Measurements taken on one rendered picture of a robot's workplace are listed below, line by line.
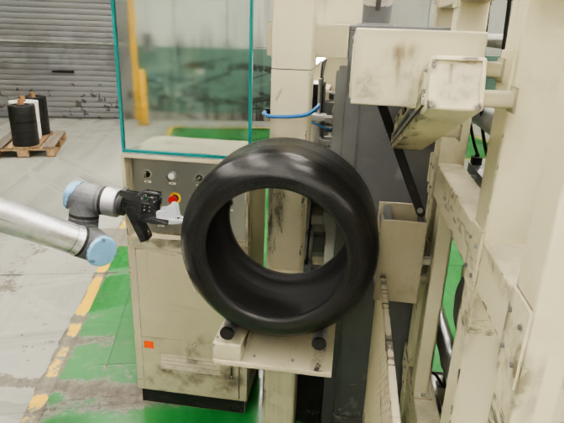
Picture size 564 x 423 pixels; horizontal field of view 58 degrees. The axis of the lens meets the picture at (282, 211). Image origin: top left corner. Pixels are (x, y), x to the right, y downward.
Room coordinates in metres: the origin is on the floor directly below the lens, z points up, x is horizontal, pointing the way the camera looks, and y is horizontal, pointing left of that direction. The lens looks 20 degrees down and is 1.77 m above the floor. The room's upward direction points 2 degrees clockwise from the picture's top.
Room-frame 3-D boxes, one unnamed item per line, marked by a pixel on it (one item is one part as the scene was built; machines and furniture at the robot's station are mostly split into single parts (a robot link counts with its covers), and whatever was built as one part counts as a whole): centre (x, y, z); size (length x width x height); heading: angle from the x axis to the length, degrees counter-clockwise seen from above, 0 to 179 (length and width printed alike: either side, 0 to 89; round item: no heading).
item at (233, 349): (1.49, 0.13, 0.84); 0.36 x 0.09 x 0.06; 172
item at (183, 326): (2.20, 0.39, 0.63); 0.56 x 0.41 x 1.27; 82
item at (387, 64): (1.31, -0.28, 1.71); 0.61 x 0.25 x 0.15; 172
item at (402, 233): (1.64, -0.41, 1.05); 0.20 x 0.15 x 0.30; 172
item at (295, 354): (1.47, -0.01, 0.80); 0.37 x 0.36 x 0.02; 82
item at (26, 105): (7.29, 3.72, 0.38); 1.20 x 0.80 x 0.76; 15
